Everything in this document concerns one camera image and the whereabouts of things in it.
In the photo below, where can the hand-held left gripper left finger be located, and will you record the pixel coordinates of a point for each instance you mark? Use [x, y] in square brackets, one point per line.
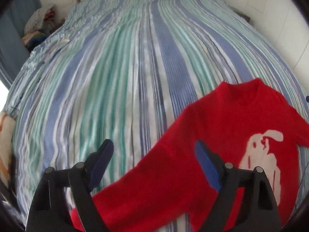
[101, 163]

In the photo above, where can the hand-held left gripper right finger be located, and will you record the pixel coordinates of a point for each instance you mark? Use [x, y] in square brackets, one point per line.
[208, 165]

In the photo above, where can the red sweater with white print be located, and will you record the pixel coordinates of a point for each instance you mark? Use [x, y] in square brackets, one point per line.
[173, 174]

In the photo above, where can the pile of clothes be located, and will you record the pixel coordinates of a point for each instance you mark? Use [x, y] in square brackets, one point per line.
[38, 23]

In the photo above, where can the striped blue green bed cover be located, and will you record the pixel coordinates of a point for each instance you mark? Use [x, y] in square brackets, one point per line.
[120, 77]

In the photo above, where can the cream orange printed cloth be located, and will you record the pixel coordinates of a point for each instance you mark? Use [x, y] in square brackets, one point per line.
[6, 145]

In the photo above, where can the bright window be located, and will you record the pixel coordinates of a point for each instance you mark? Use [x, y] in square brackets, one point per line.
[2, 93]

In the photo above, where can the blue curtain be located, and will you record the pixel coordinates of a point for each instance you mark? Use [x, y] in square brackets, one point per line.
[12, 41]

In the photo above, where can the dark wooden bed frame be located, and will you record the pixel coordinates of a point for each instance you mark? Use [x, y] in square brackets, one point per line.
[243, 17]

